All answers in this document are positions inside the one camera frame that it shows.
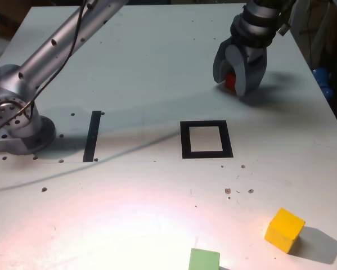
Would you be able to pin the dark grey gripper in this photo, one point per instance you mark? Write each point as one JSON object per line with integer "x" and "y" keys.
{"x": 255, "y": 53}

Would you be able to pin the red cube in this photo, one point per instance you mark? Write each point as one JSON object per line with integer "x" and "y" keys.
{"x": 230, "y": 83}

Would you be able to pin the yellow cube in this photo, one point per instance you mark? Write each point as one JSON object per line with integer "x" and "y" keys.
{"x": 283, "y": 229}

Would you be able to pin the green cube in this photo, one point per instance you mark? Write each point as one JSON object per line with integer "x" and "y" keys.
{"x": 203, "y": 260}

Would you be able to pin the black tape square outline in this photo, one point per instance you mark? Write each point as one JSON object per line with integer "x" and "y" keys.
{"x": 185, "y": 140}

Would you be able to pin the blue object beside table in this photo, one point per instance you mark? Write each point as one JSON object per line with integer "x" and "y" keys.
{"x": 321, "y": 77}

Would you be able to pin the pale object behind table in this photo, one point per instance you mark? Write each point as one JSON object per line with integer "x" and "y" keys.
{"x": 321, "y": 33}

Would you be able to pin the black tape strip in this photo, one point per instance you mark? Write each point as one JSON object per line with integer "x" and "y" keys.
{"x": 90, "y": 140}

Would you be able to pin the brown cardboard box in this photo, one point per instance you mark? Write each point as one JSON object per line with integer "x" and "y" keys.
{"x": 8, "y": 19}

